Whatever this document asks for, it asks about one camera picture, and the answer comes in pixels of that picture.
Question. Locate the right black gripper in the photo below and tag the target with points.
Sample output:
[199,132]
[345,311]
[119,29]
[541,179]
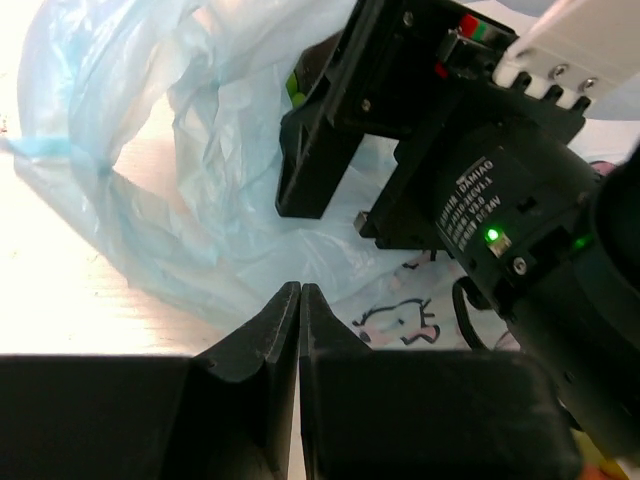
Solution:
[546,241]

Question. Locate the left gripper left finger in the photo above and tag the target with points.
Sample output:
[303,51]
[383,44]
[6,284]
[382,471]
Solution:
[225,413]

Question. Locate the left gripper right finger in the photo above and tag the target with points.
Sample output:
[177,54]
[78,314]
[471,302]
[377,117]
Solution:
[422,414]

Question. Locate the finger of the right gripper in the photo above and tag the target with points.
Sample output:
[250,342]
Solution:
[320,136]

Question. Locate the dark purple fake fruit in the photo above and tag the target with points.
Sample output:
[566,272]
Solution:
[308,69]

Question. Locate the light blue plastic bag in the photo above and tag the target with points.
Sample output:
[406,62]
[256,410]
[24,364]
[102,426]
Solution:
[139,162]

